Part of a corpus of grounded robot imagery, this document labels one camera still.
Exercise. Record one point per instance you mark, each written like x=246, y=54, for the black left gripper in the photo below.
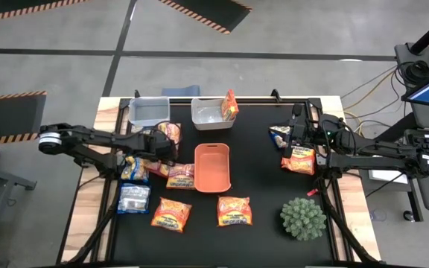
x=155, y=145

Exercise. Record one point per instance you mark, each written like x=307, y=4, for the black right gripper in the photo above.
x=307, y=132

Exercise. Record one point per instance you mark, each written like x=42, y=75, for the blue Maruchan ramen pack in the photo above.
x=140, y=129
x=278, y=139
x=134, y=170

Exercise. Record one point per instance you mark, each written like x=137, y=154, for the orange Maruchan ramen pack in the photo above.
x=171, y=215
x=234, y=211
x=300, y=164
x=230, y=106

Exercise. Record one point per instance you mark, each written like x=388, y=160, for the orange plastic bin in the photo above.
x=212, y=167

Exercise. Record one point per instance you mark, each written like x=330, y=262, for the silver-faced blue ramen pack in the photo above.
x=134, y=201

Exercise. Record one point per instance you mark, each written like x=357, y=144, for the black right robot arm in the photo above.
x=378, y=156

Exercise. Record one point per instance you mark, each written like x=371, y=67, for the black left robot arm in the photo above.
x=99, y=139

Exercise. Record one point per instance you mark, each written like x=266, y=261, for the grey plastic bin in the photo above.
x=149, y=111

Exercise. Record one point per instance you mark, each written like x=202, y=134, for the white plastic bin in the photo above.
x=207, y=115

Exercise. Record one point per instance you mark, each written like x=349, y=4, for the small red tag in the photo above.
x=313, y=192

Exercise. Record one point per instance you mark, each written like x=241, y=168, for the blue padded seat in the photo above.
x=181, y=91

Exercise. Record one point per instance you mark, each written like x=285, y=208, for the green artificial plant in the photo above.
x=303, y=219

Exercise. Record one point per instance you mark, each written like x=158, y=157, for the black table mat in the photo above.
x=199, y=245

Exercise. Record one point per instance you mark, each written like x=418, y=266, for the black desk leg bar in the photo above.
x=393, y=131

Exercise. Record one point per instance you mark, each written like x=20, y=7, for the white paper sheet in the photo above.
x=389, y=178

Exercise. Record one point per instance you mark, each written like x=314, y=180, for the grey box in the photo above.
x=386, y=188

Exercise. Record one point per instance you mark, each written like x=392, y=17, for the clear plastic cup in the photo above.
x=377, y=215

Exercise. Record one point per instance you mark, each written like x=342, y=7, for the black caster wheel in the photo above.
x=409, y=216

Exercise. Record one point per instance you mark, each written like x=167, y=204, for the grey stand base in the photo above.
x=402, y=52

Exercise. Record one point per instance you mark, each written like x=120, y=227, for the black hazard-striped floor mat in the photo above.
x=6, y=115
x=6, y=5
x=214, y=11

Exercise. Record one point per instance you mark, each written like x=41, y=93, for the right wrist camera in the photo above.
x=297, y=111

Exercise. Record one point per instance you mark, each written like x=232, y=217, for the black metal rig frame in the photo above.
x=259, y=101

